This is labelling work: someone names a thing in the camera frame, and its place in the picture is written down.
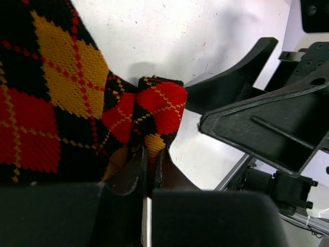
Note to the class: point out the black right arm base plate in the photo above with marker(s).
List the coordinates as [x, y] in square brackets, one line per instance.
[314, 15]

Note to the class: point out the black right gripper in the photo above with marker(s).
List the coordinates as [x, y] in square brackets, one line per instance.
[284, 128]

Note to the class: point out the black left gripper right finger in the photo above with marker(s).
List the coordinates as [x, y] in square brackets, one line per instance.
[183, 215]

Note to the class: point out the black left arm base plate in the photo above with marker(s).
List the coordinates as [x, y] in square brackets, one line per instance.
[288, 193]

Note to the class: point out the black orange argyle sock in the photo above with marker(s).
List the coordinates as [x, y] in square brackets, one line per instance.
[65, 117]

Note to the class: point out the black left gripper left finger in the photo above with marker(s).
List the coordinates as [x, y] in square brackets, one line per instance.
[107, 213]

